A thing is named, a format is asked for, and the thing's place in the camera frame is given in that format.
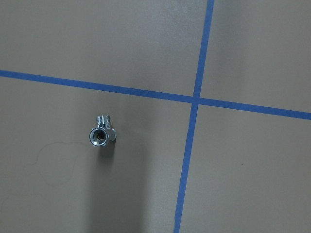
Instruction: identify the chrome metal angle valve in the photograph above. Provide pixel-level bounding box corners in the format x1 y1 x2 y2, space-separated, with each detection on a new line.
89 115 117 147

